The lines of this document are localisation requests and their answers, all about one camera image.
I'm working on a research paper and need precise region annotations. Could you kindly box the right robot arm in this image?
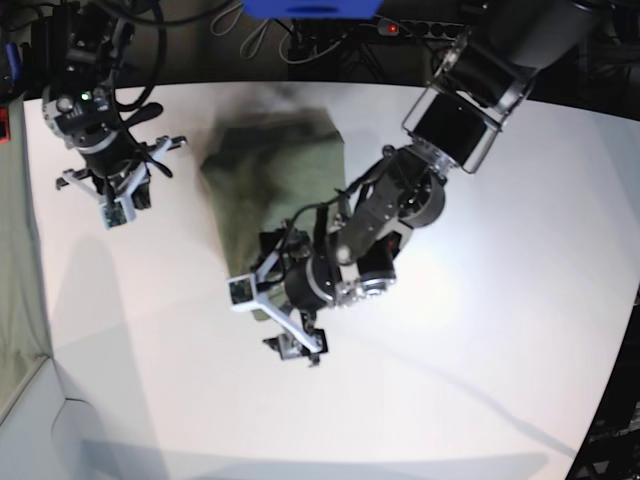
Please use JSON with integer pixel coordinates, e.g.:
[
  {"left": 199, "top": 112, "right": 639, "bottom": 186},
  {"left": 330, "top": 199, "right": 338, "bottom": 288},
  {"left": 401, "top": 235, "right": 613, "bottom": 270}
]
[{"left": 42, "top": 1, "right": 173, "bottom": 212}]

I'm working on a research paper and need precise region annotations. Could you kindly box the green cloth at left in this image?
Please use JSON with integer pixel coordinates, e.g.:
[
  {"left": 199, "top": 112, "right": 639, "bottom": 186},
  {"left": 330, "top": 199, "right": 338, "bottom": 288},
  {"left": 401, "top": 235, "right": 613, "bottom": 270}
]
[{"left": 1, "top": 98, "right": 52, "bottom": 418}]

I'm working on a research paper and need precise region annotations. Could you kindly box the white power strip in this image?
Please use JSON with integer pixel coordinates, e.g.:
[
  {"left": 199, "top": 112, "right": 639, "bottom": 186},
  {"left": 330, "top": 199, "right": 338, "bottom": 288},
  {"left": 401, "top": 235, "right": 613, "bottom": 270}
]
[{"left": 376, "top": 18, "right": 466, "bottom": 41}]

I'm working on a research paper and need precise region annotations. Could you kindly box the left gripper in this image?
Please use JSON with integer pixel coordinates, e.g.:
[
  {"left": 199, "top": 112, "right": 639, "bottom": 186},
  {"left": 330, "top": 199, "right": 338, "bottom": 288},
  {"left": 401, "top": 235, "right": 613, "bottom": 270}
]
[{"left": 252, "top": 228, "right": 333, "bottom": 367}]

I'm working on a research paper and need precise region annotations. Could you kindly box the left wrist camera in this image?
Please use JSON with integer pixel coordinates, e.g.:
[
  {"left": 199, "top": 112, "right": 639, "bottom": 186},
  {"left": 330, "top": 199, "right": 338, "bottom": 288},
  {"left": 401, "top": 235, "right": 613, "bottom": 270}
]
[{"left": 226, "top": 273, "right": 260, "bottom": 313}]

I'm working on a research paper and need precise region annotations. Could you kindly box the green t-shirt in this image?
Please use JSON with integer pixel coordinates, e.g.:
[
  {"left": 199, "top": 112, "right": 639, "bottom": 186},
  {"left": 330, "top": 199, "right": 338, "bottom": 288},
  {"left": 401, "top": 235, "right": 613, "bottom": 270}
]
[{"left": 200, "top": 108, "right": 346, "bottom": 276}]

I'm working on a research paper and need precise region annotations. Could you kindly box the blue box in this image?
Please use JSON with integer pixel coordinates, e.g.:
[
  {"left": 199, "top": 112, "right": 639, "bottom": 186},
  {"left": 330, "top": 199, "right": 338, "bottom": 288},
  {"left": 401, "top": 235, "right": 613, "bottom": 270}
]
[{"left": 242, "top": 0, "right": 383, "bottom": 19}]

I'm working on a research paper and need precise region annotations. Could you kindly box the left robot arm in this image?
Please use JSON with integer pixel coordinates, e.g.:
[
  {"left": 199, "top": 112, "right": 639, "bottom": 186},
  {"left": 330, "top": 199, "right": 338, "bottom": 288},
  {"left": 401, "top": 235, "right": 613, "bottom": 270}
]
[{"left": 255, "top": 1, "right": 608, "bottom": 364}]

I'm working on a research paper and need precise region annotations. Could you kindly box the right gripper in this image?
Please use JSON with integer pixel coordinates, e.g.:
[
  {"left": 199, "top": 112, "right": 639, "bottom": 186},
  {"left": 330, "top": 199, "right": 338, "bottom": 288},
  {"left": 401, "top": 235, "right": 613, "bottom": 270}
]
[{"left": 54, "top": 102, "right": 187, "bottom": 210}]

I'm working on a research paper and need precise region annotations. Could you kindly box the red device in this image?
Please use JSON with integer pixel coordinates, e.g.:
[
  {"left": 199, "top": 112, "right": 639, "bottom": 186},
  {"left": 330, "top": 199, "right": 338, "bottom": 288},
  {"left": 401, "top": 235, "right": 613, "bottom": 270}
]
[{"left": 0, "top": 107, "right": 11, "bottom": 144}]

